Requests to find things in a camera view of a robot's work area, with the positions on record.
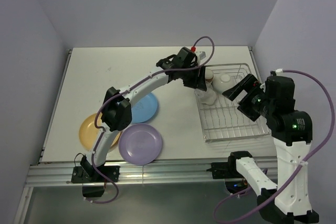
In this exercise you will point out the blue plastic plate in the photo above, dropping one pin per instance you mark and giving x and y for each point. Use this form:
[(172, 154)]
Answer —
[(145, 109)]

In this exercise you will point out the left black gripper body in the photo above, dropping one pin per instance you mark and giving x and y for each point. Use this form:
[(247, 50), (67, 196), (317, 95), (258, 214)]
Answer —
[(189, 77)]

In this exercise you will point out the orange plastic plate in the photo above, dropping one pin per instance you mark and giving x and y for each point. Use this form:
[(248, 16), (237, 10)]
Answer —
[(88, 133)]

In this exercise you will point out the white ceramic bowl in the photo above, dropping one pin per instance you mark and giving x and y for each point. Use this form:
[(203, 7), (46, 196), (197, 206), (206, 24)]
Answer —
[(222, 82)]

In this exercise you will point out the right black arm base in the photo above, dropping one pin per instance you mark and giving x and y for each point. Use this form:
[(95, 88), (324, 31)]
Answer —
[(227, 170)]

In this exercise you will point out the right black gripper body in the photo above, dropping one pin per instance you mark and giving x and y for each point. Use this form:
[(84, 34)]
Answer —
[(255, 103)]

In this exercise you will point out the small clear glass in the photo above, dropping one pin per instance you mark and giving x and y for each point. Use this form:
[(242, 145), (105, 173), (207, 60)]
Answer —
[(200, 94)]

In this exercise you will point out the purple plastic plate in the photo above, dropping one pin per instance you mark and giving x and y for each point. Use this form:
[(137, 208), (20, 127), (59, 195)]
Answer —
[(140, 144)]

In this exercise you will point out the flower patterned small dish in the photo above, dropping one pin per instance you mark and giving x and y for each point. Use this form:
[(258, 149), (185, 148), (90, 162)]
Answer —
[(208, 97)]

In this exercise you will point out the metal wire dish rack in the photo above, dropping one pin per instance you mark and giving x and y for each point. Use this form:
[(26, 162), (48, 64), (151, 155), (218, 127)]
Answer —
[(222, 121)]

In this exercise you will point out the aluminium mounting rail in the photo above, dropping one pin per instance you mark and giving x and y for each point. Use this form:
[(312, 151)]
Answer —
[(159, 172)]

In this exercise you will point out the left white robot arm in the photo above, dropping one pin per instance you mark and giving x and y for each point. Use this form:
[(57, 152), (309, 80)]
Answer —
[(115, 113)]

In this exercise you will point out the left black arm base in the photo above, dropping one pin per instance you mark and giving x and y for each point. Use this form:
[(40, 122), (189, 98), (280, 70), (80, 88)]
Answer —
[(93, 180)]

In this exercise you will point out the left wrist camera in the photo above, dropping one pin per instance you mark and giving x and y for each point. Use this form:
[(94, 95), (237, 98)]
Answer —
[(199, 54)]

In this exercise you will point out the brown white ceramic cup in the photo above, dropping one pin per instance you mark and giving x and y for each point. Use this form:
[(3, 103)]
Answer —
[(209, 75)]

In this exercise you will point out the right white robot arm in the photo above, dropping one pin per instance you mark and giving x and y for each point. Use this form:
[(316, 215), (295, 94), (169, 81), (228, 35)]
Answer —
[(287, 200)]

